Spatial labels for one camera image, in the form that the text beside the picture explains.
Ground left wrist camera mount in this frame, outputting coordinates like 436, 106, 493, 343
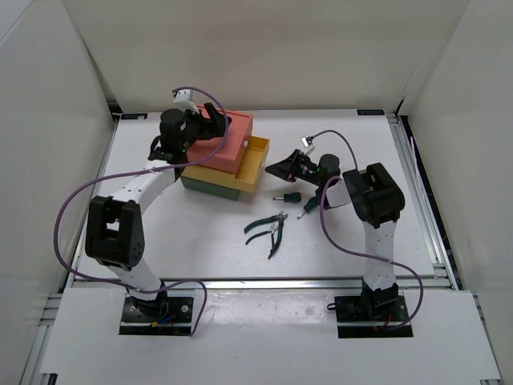
172, 88, 200, 115

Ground green handled cutters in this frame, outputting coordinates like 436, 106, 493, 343
244, 222, 284, 260

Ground yellow drawer box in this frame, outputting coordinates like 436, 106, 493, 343
180, 136, 269, 193

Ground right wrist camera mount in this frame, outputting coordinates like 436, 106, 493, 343
301, 136, 315, 156

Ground green stubby screwdriver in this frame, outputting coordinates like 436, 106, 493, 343
297, 196, 319, 220

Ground red drawer box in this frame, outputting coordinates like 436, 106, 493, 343
187, 110, 253, 174

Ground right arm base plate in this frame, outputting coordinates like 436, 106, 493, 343
326, 287, 414, 339

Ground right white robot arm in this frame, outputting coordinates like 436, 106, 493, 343
265, 150, 406, 321

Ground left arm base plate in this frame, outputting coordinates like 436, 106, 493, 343
119, 292, 194, 336

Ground green handled pliers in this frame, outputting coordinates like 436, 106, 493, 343
244, 211, 288, 233

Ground green drawer box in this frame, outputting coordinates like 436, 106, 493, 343
180, 176, 255, 202

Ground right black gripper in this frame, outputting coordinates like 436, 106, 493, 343
266, 149, 325, 188

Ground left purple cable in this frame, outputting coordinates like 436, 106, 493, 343
53, 86, 232, 336

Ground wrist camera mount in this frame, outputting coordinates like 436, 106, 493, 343
172, 88, 200, 115
301, 136, 315, 156

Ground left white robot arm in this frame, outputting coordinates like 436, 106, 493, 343
85, 102, 231, 321

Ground green screwdriver orange cap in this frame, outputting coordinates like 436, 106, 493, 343
273, 192, 302, 204

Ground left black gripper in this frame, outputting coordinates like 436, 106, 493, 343
179, 104, 231, 152

